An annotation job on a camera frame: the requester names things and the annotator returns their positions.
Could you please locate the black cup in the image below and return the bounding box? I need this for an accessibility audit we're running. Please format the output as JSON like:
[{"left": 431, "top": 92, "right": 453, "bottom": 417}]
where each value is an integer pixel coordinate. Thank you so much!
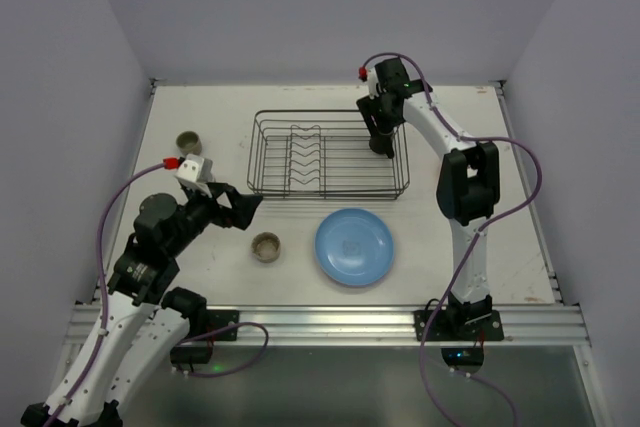
[{"left": 369, "top": 131, "right": 395, "bottom": 159}]

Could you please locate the speckled grey cup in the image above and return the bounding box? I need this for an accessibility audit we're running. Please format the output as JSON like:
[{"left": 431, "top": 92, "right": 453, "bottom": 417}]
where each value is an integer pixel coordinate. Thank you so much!
[{"left": 251, "top": 232, "right": 281, "bottom": 263}]

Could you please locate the grey-green cup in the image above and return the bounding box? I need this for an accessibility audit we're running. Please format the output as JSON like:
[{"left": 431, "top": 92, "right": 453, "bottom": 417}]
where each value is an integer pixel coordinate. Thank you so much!
[{"left": 175, "top": 130, "right": 203, "bottom": 157}]

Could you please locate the blue plate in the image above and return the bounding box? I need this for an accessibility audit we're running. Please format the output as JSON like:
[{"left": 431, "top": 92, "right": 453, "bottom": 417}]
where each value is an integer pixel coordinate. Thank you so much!
[{"left": 313, "top": 208, "right": 395, "bottom": 288}]

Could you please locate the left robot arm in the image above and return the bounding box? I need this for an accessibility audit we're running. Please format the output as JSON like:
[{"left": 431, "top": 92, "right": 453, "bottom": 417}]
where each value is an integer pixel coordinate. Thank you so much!
[{"left": 21, "top": 183, "right": 263, "bottom": 426}]

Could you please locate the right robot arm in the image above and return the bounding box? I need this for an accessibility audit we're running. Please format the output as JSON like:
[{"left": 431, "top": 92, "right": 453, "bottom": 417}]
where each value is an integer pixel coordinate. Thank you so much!
[{"left": 356, "top": 56, "right": 500, "bottom": 336}]

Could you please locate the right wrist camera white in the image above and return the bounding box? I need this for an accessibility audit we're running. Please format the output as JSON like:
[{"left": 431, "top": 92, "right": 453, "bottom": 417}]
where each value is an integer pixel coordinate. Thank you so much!
[{"left": 358, "top": 66, "right": 379, "bottom": 98}]

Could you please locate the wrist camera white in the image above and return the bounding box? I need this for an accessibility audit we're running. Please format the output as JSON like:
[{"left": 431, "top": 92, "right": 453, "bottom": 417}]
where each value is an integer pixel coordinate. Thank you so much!
[
  {"left": 358, "top": 66, "right": 379, "bottom": 98},
  {"left": 174, "top": 154, "right": 214, "bottom": 198}
]

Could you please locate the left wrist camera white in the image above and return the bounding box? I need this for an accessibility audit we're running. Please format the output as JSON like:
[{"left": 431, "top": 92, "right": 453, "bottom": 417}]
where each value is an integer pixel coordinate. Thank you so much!
[{"left": 174, "top": 154, "right": 214, "bottom": 198}]

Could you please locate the black wire dish rack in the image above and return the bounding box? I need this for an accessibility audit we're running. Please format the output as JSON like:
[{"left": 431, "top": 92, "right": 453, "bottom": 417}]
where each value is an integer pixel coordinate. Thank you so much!
[{"left": 247, "top": 109, "right": 410, "bottom": 200}]

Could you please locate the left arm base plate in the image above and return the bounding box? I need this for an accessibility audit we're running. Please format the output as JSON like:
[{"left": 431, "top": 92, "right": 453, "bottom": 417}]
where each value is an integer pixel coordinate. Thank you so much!
[{"left": 184, "top": 307, "right": 240, "bottom": 343}]

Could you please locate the aluminium rail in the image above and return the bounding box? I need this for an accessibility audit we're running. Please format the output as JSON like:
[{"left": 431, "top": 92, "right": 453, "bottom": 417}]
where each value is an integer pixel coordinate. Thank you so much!
[{"left": 64, "top": 302, "right": 589, "bottom": 348}]

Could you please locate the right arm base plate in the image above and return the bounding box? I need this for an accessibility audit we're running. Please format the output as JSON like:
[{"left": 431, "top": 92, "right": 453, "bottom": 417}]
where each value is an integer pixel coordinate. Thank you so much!
[{"left": 412, "top": 299, "right": 505, "bottom": 342}]

